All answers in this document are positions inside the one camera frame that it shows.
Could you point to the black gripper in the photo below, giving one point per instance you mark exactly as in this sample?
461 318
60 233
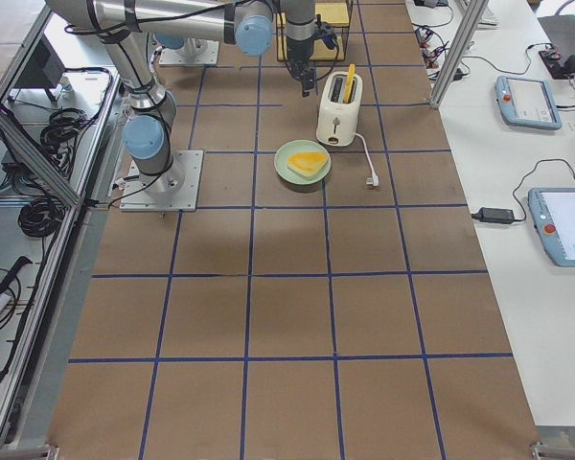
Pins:
297 52

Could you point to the cream white toaster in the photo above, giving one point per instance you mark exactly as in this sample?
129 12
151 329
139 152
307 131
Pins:
337 120

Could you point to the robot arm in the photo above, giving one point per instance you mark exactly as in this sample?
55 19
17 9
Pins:
146 135
172 40

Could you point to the bread slice in toaster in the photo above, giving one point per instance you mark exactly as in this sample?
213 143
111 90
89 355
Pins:
349 83

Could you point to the bread slice on plate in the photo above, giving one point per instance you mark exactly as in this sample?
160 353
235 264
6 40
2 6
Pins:
307 164

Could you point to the light green plate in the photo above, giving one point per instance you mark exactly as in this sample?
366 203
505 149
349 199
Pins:
289 148

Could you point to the far teach pendant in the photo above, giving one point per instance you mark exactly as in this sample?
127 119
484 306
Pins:
526 103

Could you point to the teach pendant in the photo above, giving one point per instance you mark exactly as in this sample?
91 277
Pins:
526 103
553 213

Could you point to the black power adapter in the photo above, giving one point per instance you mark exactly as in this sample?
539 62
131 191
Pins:
494 215

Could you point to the near teach pendant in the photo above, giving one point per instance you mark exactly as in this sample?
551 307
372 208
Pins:
553 213

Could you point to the black wire basket wooden shelves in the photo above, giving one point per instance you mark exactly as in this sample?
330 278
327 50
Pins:
334 18

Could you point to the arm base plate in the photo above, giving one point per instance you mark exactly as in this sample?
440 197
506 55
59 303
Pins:
171 58
175 190

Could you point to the aluminium frame post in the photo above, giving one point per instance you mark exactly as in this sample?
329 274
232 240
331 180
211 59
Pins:
457 49

